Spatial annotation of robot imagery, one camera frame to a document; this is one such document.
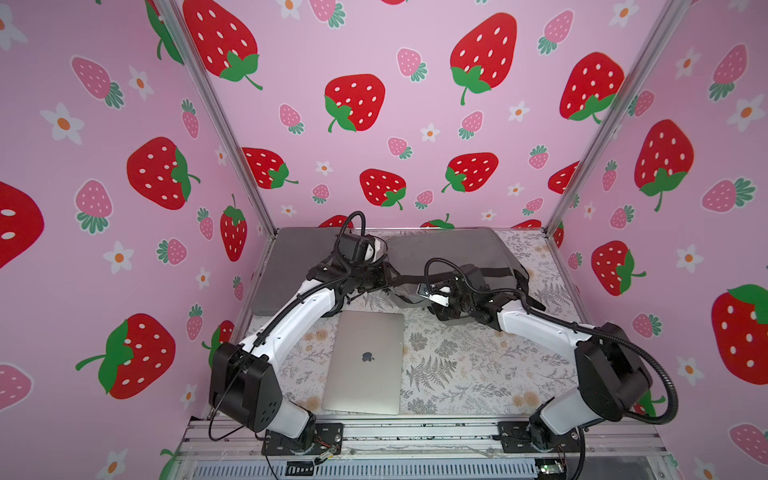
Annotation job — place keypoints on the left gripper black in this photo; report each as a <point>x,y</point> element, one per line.
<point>382,275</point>

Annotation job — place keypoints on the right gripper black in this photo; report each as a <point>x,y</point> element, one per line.
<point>432,301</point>

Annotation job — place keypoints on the grey zippered laptop sleeve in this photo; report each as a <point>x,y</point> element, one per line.
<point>295,251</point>

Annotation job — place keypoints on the silver laptop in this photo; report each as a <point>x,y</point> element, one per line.
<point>365,369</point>

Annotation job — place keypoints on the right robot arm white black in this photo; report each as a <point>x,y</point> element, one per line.
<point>616,378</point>

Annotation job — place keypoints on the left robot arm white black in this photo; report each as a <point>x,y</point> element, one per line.
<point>244,384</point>

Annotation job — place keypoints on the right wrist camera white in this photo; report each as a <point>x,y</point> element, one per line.
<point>440,293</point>

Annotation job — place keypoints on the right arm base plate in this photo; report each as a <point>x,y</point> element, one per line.
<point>522,437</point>

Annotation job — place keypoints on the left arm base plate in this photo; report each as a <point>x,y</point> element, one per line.
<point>325,437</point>

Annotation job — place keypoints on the aluminium frame rail front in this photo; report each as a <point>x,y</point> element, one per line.
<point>422,447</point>

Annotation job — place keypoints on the left rear aluminium post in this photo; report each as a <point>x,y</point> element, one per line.
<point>181,36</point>

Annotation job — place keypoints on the aluminium post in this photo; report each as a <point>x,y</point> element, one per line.
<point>181,36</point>
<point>659,36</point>

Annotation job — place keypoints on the right rear aluminium post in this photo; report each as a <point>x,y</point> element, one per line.
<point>659,36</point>

